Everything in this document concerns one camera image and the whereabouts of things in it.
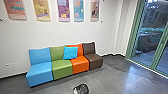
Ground brown sofa seat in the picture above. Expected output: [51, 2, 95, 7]
[82, 41, 104, 71]

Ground purple wall poster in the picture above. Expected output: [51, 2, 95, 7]
[56, 0, 71, 23]

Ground light blue wall poster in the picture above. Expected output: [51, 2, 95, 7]
[73, 0, 85, 23]

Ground grey translucent trash bag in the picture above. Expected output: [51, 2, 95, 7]
[72, 82, 90, 94]

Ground green framed glass wall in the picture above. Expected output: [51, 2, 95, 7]
[124, 0, 168, 78]

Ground beige narrow wall poster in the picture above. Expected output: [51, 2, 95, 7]
[90, 0, 101, 23]

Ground blue square cushion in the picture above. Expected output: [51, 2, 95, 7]
[62, 46, 79, 61]

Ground green sofa seat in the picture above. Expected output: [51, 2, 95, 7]
[49, 45, 74, 81]

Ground orange sofa seat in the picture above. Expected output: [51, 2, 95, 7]
[67, 43, 90, 75]

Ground blue sofa seat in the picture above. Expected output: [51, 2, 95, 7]
[25, 47, 54, 88]

